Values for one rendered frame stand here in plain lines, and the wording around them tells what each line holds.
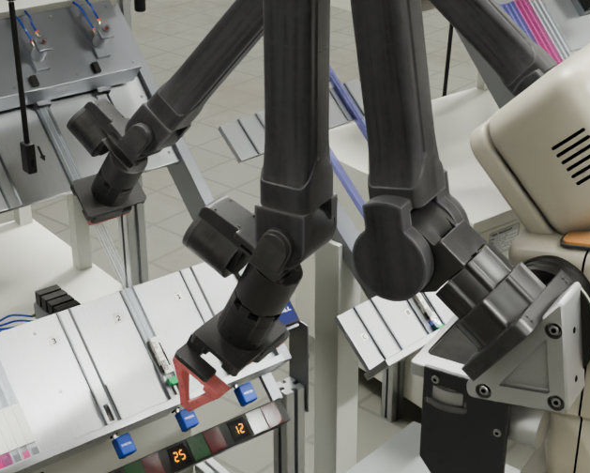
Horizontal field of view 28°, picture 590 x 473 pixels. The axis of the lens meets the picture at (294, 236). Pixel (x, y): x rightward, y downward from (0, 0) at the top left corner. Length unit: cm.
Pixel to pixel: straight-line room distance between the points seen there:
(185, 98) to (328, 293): 60
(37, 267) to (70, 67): 64
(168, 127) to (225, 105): 348
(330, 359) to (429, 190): 111
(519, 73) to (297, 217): 44
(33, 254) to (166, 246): 142
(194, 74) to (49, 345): 47
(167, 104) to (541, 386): 76
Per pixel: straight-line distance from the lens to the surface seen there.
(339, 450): 228
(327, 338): 215
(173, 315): 187
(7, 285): 241
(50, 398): 177
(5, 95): 189
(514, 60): 147
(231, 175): 442
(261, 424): 188
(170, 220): 408
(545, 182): 117
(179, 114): 165
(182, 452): 182
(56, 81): 192
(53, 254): 251
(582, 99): 114
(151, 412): 178
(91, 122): 173
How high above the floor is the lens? 174
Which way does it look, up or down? 26 degrees down
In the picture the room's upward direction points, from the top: straight up
